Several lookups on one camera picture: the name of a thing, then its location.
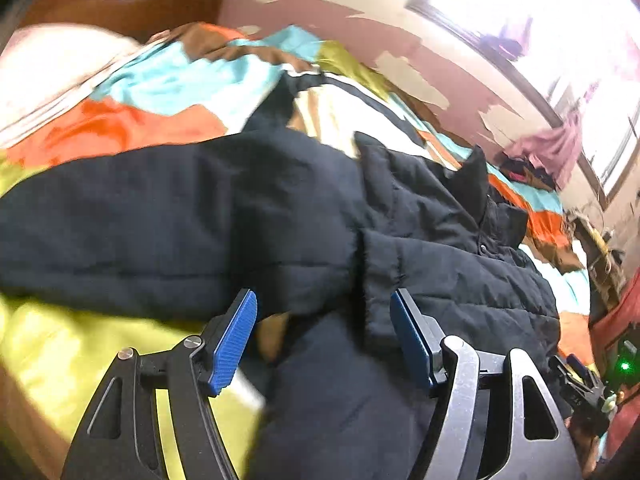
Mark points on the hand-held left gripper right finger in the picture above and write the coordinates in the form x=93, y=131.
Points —
x=411, y=340

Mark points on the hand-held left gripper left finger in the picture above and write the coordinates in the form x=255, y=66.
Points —
x=235, y=340

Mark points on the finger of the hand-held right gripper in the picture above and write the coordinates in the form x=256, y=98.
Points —
x=577, y=377

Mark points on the black padded jacket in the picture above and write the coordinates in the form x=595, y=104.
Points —
x=200, y=220

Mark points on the pile of dark clothes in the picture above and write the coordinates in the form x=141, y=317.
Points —
x=525, y=172

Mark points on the red hanging cloth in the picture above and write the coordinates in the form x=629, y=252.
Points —
x=625, y=305

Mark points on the cluttered wooden desk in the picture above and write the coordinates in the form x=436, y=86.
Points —
x=600, y=260

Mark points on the pink curtain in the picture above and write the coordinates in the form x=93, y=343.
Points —
x=555, y=145

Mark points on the colourful cartoon printed blanket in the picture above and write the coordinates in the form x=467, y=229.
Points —
x=165, y=80

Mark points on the purple garment at window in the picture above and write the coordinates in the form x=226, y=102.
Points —
x=507, y=37

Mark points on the pale pink pillow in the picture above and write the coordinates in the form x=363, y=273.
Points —
x=50, y=70

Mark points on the wooden framed window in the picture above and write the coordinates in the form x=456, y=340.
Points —
x=525, y=10

